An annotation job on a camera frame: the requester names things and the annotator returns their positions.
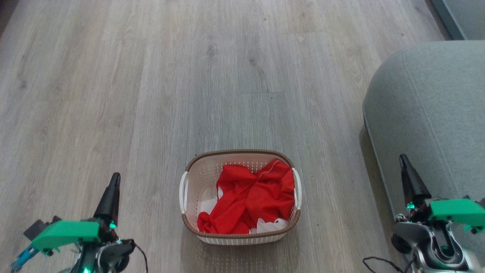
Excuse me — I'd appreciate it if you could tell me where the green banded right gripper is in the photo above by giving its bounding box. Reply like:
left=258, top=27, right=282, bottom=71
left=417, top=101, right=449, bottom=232
left=395, top=154, right=485, bottom=234

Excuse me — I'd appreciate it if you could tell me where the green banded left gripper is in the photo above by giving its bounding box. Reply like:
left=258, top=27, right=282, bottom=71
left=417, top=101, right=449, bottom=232
left=23, top=173, right=122, bottom=256

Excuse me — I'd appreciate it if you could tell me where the red cloth garment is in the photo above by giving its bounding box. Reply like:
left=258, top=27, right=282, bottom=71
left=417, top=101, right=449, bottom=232
left=197, top=159, right=296, bottom=234

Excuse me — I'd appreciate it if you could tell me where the grey fabric sofa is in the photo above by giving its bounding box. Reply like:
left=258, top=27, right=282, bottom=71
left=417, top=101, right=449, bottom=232
left=362, top=40, right=485, bottom=243

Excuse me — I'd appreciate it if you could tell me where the white wicker-rim laundry basket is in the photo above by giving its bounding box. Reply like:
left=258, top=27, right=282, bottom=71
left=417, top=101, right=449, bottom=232
left=179, top=149, right=302, bottom=245

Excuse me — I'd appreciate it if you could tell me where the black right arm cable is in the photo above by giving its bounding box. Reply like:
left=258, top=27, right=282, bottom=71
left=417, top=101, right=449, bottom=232
left=363, top=257, right=408, bottom=273

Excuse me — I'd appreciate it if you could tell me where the blue cable connector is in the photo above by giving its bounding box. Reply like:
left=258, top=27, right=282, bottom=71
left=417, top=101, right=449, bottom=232
left=11, top=245, right=39, bottom=272

